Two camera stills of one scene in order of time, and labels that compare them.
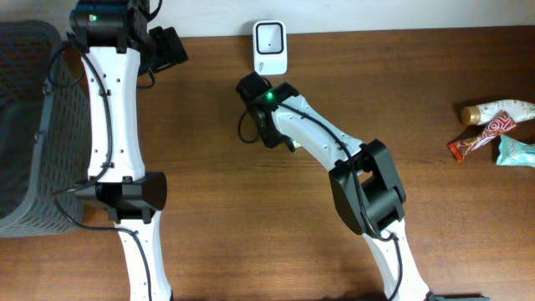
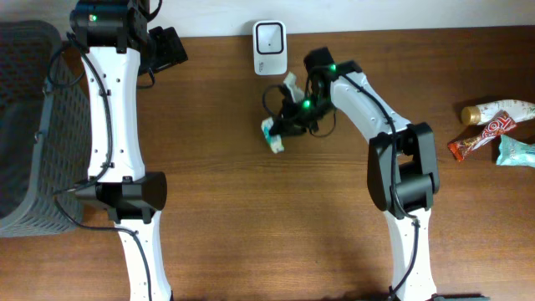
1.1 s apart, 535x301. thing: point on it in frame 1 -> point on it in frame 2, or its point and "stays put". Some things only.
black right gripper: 270,140 -> 290,119
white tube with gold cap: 476,114 stays put
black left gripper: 172,49 stays put
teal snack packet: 512,152 stays put
